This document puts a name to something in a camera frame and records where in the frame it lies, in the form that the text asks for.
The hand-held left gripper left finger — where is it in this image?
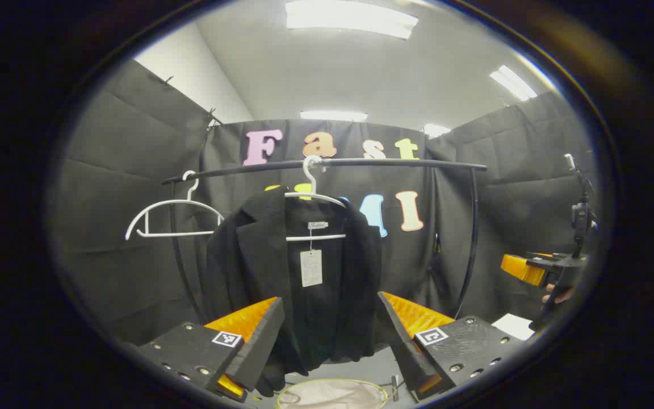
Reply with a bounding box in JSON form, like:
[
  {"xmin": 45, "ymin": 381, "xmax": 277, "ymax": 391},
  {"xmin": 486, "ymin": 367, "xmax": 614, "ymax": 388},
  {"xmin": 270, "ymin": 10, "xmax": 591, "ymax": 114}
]
[{"xmin": 134, "ymin": 295, "xmax": 286, "ymax": 404}]

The black garment rack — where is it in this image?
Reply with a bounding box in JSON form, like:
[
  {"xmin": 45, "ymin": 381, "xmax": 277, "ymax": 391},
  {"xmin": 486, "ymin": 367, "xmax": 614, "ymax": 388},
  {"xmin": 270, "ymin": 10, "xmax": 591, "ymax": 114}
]
[{"xmin": 161, "ymin": 158, "xmax": 488, "ymax": 324}]

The white paper sheet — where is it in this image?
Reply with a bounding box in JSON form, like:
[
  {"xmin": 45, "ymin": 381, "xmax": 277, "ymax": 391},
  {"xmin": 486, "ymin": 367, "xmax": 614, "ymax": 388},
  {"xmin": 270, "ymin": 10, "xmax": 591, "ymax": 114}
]
[{"xmin": 492, "ymin": 313, "xmax": 535, "ymax": 341}]

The black backdrop cloth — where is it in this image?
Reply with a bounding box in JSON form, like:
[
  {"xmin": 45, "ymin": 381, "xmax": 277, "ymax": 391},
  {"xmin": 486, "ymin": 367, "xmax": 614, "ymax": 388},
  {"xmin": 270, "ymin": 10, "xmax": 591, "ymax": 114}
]
[{"xmin": 54, "ymin": 60, "xmax": 600, "ymax": 347}]

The black jacket with tag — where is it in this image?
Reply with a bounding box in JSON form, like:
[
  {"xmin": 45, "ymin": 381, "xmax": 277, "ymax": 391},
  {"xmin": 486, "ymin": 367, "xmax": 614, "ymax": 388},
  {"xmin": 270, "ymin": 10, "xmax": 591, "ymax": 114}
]
[{"xmin": 199, "ymin": 186, "xmax": 384, "ymax": 397}]

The large ceiling light panel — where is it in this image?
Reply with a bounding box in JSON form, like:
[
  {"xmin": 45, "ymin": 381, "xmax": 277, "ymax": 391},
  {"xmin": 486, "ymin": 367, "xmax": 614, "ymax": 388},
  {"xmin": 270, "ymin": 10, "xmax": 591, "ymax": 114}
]
[{"xmin": 285, "ymin": 0, "xmax": 420, "ymax": 40}]

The empty white clothes hanger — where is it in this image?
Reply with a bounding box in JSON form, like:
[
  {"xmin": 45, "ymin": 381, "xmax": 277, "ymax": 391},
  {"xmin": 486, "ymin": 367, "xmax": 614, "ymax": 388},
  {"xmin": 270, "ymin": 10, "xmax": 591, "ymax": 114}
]
[{"xmin": 125, "ymin": 170, "xmax": 225, "ymax": 241}]

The beige laundry hamper yellow rim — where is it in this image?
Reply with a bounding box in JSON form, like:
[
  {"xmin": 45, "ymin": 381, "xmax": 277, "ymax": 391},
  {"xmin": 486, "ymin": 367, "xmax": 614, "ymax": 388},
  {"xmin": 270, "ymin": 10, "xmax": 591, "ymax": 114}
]
[{"xmin": 275, "ymin": 378, "xmax": 399, "ymax": 409}]

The white hanger with jacket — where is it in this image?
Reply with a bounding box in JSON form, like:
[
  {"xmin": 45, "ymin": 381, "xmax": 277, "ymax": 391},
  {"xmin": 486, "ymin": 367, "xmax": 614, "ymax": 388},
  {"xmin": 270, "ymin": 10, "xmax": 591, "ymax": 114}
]
[{"xmin": 284, "ymin": 155, "xmax": 348, "ymax": 243}]

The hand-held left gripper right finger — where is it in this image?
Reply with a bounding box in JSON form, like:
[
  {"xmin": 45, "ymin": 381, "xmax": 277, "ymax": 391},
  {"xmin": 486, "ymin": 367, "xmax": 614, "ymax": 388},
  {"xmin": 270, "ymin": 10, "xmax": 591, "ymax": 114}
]
[{"xmin": 377, "ymin": 291, "xmax": 523, "ymax": 403}]

